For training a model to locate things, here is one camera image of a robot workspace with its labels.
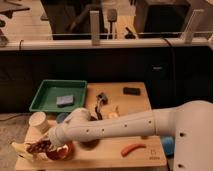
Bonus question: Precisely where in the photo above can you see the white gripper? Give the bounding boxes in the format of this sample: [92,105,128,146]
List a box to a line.
[48,127,66,147]

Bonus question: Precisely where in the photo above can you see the dark red grape bunch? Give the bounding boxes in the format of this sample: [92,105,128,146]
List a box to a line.
[26,140,51,154]

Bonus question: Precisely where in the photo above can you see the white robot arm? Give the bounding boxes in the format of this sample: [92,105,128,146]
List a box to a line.
[48,100,213,171]

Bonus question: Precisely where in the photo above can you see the red bowl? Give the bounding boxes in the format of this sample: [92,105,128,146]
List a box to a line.
[46,142,74,160]

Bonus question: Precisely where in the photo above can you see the dark round bowl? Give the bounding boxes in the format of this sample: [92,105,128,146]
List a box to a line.
[79,139,99,148]

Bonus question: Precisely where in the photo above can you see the white paper cup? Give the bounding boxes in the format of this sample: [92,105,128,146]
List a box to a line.
[29,112,49,133]

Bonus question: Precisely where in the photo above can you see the green plastic tray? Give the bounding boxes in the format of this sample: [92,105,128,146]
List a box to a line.
[29,80,87,113]

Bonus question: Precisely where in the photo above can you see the blue sponge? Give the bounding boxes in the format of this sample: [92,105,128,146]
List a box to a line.
[56,95,74,106]

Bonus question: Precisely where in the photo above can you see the yellow banana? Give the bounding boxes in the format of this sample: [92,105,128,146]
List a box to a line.
[11,142,34,161]

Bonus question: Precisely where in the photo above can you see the wooden board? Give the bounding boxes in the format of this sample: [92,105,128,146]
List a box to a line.
[15,82,167,171]

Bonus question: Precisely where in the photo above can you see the dark small toy object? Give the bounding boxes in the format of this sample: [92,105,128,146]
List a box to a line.
[95,92,108,120]

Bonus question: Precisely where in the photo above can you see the yellow pear toy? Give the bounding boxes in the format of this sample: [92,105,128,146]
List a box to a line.
[107,106,119,119]

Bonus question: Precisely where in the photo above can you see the red sausage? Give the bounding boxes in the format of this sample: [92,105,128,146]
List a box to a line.
[121,143,146,157]

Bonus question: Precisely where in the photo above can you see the black rectangular block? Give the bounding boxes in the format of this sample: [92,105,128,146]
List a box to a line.
[123,87,141,95]

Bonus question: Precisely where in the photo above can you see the blue cup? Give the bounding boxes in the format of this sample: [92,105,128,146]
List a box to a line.
[161,137,175,156]

